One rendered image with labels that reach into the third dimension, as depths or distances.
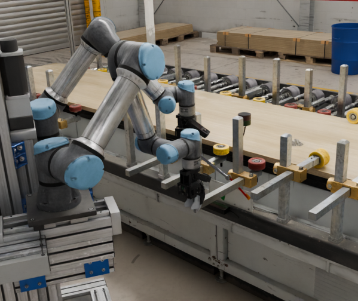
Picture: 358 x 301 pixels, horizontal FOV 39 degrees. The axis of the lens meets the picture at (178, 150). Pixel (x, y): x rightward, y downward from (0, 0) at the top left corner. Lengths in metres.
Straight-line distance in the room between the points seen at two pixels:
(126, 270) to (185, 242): 0.41
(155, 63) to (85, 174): 0.43
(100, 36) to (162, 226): 1.57
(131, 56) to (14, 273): 0.78
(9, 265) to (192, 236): 1.63
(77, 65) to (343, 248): 1.33
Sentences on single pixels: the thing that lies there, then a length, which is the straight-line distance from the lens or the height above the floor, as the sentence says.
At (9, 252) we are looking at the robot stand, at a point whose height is 0.96.
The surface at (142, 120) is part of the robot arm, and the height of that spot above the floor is 1.25.
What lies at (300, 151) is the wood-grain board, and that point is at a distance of 2.53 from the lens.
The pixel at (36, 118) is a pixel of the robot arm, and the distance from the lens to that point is 2.17.
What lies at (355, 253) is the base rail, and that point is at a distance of 2.14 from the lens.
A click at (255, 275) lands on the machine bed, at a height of 0.17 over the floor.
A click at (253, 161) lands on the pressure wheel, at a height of 0.90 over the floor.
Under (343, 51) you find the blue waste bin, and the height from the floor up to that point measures 0.35.
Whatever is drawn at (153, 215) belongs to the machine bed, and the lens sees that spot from 3.33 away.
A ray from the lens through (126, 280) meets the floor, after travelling 3.17.
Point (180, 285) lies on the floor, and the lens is 3.09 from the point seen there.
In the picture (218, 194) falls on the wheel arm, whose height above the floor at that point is 0.85.
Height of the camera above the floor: 1.83
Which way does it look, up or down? 21 degrees down
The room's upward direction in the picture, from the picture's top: 3 degrees counter-clockwise
